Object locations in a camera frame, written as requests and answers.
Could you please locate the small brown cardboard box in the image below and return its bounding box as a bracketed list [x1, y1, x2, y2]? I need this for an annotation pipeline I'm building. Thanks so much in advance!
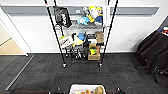
[95, 31, 105, 44]

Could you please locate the long grey wall band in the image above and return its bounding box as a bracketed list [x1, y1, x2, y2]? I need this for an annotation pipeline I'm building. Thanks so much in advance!
[0, 5, 160, 17]

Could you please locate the pale basket with dark spots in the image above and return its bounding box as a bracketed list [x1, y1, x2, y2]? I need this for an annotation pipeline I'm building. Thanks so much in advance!
[68, 83, 107, 94]

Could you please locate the black bag with grey print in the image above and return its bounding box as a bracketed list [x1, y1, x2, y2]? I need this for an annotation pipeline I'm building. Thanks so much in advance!
[53, 5, 72, 29]

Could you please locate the dark goods cluster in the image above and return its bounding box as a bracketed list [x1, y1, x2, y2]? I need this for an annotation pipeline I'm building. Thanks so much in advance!
[64, 46, 88, 61]

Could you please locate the white printed box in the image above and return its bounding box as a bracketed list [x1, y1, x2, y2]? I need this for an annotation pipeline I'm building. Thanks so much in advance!
[59, 35, 75, 49]

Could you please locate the yellow plush with blue cap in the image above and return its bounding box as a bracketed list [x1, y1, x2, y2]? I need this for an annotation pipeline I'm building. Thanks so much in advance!
[72, 32, 86, 47]

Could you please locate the tan plush animal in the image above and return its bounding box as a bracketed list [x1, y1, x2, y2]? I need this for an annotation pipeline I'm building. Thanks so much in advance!
[93, 85, 104, 94]

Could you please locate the yellow white blue plush toy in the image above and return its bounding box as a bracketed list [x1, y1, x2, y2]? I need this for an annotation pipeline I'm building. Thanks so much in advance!
[87, 5, 104, 25]

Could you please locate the black box with print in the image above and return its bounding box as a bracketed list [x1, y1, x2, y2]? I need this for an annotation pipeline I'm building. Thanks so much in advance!
[85, 33, 98, 46]

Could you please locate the yellow-green pack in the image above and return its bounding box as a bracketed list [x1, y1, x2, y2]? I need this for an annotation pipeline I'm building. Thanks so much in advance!
[89, 48, 98, 56]

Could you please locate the black wire shelf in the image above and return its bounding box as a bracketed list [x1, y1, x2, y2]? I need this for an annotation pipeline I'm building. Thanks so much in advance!
[44, 0, 119, 69]

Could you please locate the orange plush toy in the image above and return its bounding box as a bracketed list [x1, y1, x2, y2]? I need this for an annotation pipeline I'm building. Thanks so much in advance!
[79, 89, 96, 94]

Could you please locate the open brown cardboard box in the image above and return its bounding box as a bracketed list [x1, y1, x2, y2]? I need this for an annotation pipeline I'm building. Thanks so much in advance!
[87, 44, 102, 62]

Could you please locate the white paper bag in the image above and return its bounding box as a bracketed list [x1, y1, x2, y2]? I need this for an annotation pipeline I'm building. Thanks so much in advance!
[101, 4, 109, 28]

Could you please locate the white door frame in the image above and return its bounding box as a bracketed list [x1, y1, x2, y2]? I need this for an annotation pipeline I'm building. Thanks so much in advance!
[0, 6, 29, 56]

